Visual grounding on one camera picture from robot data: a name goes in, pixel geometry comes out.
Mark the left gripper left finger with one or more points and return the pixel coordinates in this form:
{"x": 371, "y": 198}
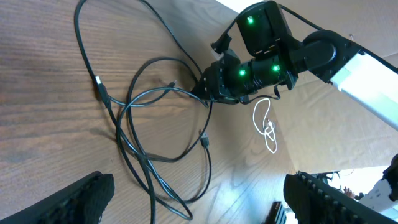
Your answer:
{"x": 84, "y": 201}

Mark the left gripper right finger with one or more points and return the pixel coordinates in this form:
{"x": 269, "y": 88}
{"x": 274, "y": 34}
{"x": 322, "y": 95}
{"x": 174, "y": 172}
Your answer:
{"x": 313, "y": 201}

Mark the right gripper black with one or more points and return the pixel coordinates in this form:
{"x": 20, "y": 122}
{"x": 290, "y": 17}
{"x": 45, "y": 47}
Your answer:
{"x": 220, "y": 82}

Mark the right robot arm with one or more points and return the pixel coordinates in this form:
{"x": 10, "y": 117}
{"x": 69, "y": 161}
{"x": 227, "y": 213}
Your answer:
{"x": 277, "y": 59}

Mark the cardboard panel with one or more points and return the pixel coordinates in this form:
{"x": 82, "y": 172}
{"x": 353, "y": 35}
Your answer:
{"x": 323, "y": 128}

